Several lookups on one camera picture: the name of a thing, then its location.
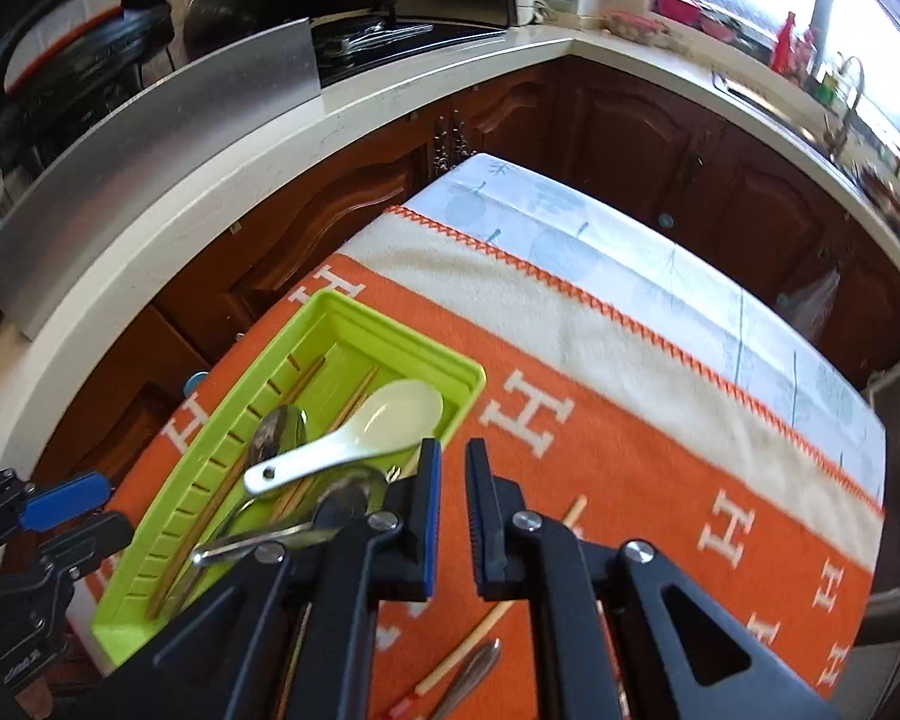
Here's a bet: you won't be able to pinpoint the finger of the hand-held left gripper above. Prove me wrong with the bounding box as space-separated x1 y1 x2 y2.
41 514 134 578
22 472 113 533

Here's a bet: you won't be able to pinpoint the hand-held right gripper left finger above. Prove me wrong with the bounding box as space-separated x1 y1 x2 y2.
52 439 445 720

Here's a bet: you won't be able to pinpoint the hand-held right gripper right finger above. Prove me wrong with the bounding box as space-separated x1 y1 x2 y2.
465 437 845 720

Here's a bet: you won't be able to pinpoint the metal spoon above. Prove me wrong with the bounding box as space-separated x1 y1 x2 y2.
190 469 387 567
169 405 308 612

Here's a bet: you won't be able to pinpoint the white ceramic spoon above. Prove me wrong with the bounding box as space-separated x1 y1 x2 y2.
244 380 445 497

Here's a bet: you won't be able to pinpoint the green plastic utensil tray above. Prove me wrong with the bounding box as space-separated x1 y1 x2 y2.
90 289 488 672

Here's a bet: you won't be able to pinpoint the orange printed blanket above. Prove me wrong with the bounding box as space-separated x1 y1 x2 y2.
82 206 886 720

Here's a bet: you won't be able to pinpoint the light blue tablecloth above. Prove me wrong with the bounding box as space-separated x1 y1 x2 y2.
401 152 890 481

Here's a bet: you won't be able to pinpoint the white kitchen countertop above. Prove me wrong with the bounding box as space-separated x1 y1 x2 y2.
0 22 900 481

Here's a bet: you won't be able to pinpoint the curved steel guard plate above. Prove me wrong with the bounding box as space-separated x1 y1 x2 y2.
0 17 323 342

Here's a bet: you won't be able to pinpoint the hanging plastic bag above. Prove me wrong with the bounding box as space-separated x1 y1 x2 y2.
784 266 841 346

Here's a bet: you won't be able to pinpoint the brown wooden cabinets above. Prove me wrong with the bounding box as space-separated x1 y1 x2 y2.
37 60 900 481

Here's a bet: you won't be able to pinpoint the black kitchen appliance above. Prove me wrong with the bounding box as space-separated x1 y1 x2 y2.
0 0 175 173

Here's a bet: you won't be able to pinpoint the black gas stove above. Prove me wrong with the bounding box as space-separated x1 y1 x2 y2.
311 11 507 87

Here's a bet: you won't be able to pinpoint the round black pan lid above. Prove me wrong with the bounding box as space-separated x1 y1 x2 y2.
184 0 271 61

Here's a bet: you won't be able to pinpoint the steel kitchen sink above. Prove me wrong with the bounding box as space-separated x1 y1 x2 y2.
712 67 841 158

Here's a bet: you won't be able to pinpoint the pink plastic container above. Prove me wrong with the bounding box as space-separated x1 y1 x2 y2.
656 0 721 23

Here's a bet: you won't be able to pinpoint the red bottle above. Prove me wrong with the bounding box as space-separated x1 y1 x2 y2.
772 11 800 72

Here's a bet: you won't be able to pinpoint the metal faucet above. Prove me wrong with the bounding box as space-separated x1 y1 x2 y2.
825 52 867 151

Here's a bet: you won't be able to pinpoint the metal spoon handle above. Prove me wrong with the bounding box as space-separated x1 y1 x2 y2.
427 637 503 720

